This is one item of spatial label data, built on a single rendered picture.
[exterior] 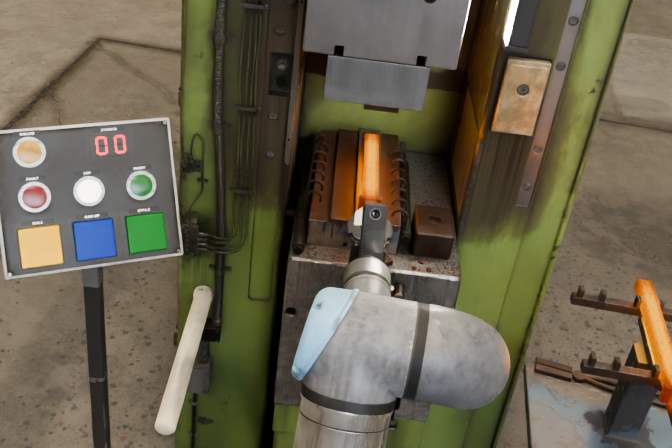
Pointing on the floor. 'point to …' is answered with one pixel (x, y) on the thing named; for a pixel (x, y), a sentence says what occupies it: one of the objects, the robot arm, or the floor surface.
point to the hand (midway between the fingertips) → (370, 207)
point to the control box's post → (95, 326)
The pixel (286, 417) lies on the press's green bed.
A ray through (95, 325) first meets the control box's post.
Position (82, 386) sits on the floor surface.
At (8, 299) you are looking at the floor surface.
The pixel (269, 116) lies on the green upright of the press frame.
